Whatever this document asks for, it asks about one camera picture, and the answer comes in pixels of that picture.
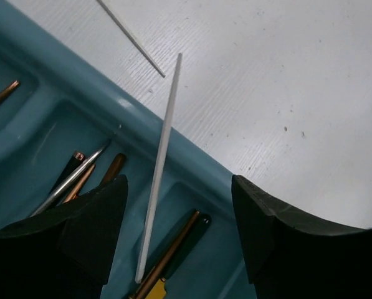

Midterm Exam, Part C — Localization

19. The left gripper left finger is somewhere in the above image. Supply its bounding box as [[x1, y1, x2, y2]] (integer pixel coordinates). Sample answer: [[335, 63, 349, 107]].
[[0, 175, 128, 298]]

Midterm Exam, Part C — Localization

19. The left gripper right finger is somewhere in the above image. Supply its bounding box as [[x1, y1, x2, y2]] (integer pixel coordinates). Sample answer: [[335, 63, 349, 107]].
[[231, 175, 372, 298]]

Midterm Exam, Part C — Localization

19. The silver spoon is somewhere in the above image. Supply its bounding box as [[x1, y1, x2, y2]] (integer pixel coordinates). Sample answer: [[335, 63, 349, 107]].
[[28, 139, 111, 217]]

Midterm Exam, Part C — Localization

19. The dark green handled knife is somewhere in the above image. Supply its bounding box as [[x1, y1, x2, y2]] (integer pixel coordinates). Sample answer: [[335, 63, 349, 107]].
[[161, 214, 212, 280]]

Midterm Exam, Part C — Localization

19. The black spoon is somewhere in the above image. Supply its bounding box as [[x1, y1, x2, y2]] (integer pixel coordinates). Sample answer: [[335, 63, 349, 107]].
[[49, 151, 85, 194]]

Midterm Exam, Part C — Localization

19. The copper knife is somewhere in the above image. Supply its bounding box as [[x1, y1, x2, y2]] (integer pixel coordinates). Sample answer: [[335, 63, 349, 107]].
[[128, 210, 200, 299]]

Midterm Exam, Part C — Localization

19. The small copper spoon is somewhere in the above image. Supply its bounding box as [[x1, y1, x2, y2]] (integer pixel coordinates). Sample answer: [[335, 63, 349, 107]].
[[100, 153, 126, 184]]

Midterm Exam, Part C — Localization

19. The gold knife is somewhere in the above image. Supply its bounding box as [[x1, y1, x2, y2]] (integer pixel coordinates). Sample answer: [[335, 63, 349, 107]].
[[146, 277, 166, 299]]

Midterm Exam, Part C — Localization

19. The silver chopstick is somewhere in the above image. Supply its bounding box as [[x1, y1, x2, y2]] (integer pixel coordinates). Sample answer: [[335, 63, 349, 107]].
[[97, 0, 166, 78], [135, 53, 183, 283]]

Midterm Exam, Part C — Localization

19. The copper fork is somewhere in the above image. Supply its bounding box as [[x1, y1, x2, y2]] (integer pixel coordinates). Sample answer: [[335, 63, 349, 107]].
[[0, 80, 21, 105]]

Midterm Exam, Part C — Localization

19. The blue plastic cutlery tray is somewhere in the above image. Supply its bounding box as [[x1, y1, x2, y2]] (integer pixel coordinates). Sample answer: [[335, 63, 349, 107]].
[[0, 1, 255, 298]]

